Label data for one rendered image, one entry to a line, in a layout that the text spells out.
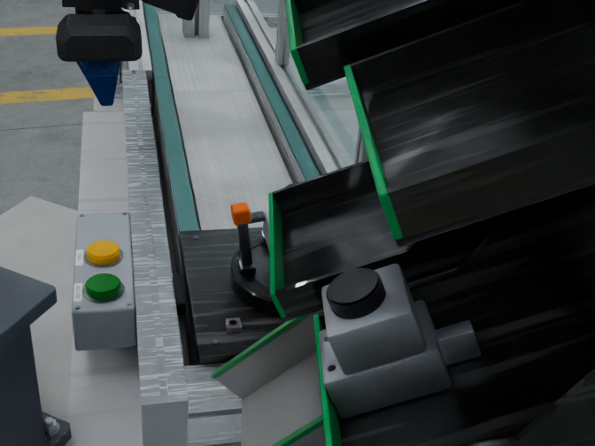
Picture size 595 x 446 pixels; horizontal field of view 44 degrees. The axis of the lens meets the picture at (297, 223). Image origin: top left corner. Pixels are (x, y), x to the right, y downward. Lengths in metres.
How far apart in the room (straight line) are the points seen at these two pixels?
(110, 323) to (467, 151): 0.62
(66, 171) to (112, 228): 2.19
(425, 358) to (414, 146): 0.12
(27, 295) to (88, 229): 0.29
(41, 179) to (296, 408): 2.57
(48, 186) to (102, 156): 1.69
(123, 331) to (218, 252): 0.15
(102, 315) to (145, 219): 0.21
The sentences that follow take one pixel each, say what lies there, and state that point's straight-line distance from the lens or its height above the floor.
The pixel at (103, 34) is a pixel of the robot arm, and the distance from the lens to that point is 0.58.
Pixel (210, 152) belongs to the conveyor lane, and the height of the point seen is 0.92.
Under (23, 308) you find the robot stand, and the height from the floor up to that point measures 1.06.
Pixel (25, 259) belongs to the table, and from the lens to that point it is 1.13.
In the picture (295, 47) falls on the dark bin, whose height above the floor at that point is 1.37.
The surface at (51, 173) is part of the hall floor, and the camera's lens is 3.17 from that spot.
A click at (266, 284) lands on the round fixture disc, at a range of 0.84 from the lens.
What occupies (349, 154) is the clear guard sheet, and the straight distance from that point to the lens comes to 1.12.
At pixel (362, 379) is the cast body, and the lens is 0.40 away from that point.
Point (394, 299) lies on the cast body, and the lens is 0.38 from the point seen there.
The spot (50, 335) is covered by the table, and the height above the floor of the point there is 0.86.
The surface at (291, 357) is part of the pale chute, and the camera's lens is 0.67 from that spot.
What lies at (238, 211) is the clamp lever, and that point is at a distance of 0.81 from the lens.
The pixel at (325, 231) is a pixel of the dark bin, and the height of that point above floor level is 1.20.
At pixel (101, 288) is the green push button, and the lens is 0.87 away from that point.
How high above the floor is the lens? 1.49
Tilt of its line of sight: 32 degrees down
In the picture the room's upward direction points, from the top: 6 degrees clockwise
